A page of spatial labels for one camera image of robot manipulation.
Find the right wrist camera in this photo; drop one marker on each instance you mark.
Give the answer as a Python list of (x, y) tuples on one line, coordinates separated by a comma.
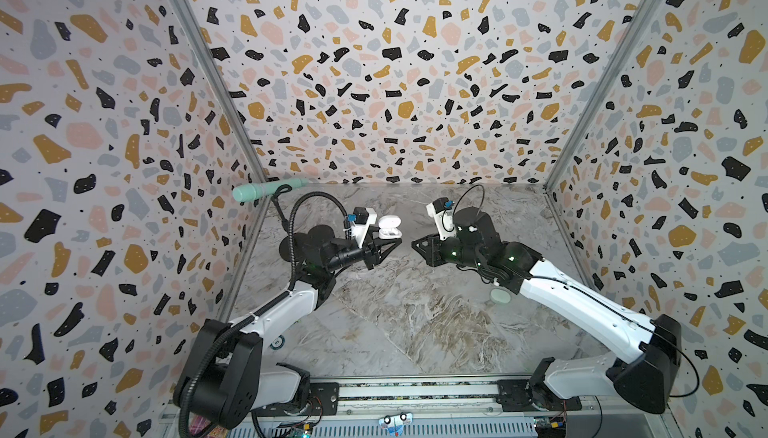
[(441, 211)]

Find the mint green charging case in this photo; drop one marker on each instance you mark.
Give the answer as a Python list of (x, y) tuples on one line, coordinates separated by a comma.
[(500, 296)]

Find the black microphone stand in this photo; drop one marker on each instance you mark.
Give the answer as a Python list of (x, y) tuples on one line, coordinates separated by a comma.
[(288, 228)]

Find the right corner aluminium profile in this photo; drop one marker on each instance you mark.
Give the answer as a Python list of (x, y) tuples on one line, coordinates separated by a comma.
[(634, 33)]

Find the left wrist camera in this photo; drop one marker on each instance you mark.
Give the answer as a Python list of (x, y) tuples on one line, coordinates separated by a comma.
[(363, 222)]

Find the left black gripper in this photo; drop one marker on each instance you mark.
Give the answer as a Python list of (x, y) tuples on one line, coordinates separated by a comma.
[(373, 251)]

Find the corner aluminium profile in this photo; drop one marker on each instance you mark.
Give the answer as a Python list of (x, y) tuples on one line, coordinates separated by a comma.
[(634, 33), (204, 58)]

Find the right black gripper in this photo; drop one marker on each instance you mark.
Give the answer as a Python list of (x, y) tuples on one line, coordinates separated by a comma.
[(438, 251)]

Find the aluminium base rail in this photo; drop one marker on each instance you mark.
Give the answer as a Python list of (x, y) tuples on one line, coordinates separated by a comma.
[(450, 406)]

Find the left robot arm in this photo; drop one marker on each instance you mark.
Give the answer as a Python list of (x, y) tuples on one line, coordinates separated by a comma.
[(224, 379)]

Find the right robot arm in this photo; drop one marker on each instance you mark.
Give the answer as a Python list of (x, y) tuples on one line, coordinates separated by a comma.
[(644, 354)]

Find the mint green microphone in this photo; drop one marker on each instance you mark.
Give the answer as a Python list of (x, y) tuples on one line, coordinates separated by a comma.
[(256, 191)]

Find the white charging case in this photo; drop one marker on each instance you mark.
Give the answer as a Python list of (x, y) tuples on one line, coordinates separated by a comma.
[(388, 227)]

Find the small toy car sticker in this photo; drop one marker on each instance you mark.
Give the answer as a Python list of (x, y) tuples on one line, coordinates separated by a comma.
[(395, 425)]

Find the left corner aluminium profile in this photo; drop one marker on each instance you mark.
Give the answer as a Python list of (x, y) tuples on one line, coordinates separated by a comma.
[(204, 58)]

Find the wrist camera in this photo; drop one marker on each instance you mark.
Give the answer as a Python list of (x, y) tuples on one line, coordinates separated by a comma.
[(363, 222), (441, 211)]

